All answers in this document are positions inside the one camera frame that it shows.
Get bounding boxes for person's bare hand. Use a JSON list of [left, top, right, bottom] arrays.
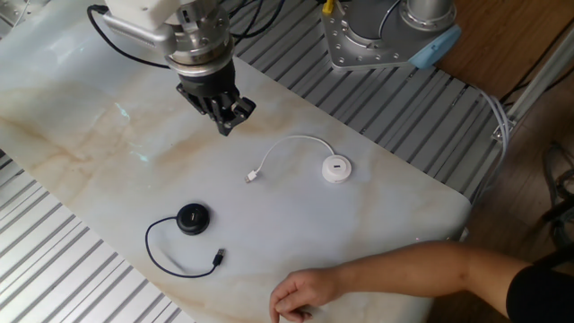
[[268, 267, 347, 323]]

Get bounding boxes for person's bare forearm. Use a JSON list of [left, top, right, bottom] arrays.
[[334, 240, 531, 311]]

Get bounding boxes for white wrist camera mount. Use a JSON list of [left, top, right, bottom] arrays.
[[101, 0, 187, 57]]

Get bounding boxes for white cable bundle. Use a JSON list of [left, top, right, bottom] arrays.
[[473, 86, 513, 201]]

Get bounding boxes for black round USB hub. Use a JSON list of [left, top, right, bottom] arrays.
[[143, 202, 227, 280]]

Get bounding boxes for aluminium frame post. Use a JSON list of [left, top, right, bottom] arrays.
[[490, 25, 574, 144]]

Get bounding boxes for grey coiled floor cables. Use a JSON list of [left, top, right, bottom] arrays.
[[540, 141, 574, 252]]

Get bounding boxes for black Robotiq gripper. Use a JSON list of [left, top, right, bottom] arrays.
[[175, 60, 257, 137]]

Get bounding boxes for black gripper cable bundle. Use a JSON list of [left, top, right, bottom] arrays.
[[85, 0, 288, 71]]

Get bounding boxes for white round USB hub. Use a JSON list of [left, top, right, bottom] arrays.
[[244, 135, 353, 185]]

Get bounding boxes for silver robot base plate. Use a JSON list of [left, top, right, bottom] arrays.
[[321, 3, 449, 72]]

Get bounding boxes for black shirt sleeve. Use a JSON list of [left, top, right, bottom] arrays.
[[505, 263, 574, 323]]

